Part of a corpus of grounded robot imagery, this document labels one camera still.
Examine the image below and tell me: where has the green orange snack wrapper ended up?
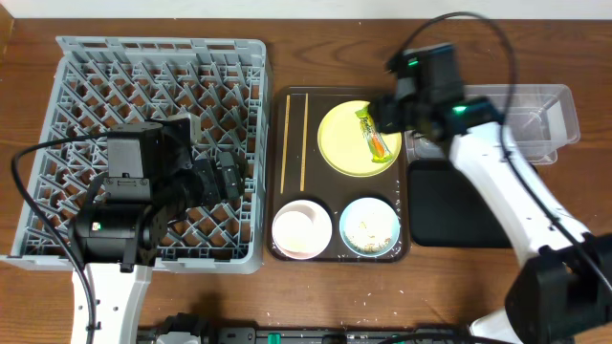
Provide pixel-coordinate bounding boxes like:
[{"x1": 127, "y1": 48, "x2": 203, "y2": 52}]
[{"x1": 355, "y1": 106, "x2": 392, "y2": 163}]

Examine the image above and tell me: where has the wooden chopstick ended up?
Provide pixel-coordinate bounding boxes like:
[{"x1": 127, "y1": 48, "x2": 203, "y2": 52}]
[
  {"x1": 280, "y1": 94, "x2": 291, "y2": 194},
  {"x1": 299, "y1": 93, "x2": 309, "y2": 192}
]

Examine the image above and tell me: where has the light blue bowl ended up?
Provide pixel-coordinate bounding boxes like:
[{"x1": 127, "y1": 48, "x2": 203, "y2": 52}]
[{"x1": 339, "y1": 197, "x2": 401, "y2": 258}]

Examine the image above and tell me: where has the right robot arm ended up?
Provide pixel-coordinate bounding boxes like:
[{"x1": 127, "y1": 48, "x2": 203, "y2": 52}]
[{"x1": 368, "y1": 44, "x2": 611, "y2": 343}]

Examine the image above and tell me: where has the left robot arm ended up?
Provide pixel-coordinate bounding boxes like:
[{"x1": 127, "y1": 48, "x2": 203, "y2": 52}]
[{"x1": 69, "y1": 118, "x2": 248, "y2": 343}]

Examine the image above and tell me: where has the yellow round plate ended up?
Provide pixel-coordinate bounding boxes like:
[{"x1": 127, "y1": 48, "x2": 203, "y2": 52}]
[{"x1": 317, "y1": 100, "x2": 403, "y2": 178}]

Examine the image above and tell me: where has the pink white bowl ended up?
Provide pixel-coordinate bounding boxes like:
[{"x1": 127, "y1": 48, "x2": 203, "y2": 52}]
[{"x1": 272, "y1": 200, "x2": 333, "y2": 260}]

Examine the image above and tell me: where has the dark brown serving tray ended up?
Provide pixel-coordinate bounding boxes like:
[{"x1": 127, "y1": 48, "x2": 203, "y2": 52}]
[{"x1": 265, "y1": 86, "x2": 411, "y2": 264}]

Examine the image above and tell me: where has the black rectangular tray bin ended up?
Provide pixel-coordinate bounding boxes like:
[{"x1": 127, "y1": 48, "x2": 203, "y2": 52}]
[{"x1": 406, "y1": 160, "x2": 511, "y2": 248}]

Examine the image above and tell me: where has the clear plastic bin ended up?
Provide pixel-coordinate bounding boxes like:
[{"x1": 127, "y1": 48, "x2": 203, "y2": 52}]
[{"x1": 404, "y1": 84, "x2": 580, "y2": 165}]

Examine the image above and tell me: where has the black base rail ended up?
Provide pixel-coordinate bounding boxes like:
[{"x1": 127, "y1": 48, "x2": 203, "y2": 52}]
[{"x1": 136, "y1": 312, "x2": 462, "y2": 344}]

